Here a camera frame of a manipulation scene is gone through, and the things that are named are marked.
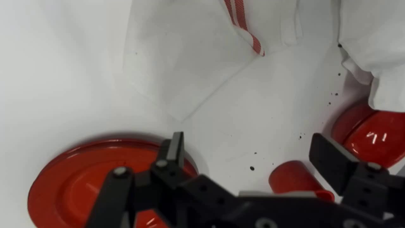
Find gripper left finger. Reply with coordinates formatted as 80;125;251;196
85;131;241;228

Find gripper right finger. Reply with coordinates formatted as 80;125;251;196
309;133;405;222

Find white towel with red stripes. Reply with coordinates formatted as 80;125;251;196
122;0;405;122

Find red bowl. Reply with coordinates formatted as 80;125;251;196
331;101;405;168

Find red cup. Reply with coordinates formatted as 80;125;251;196
268;160;335;202

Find red plate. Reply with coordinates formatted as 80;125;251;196
27;138;199;228

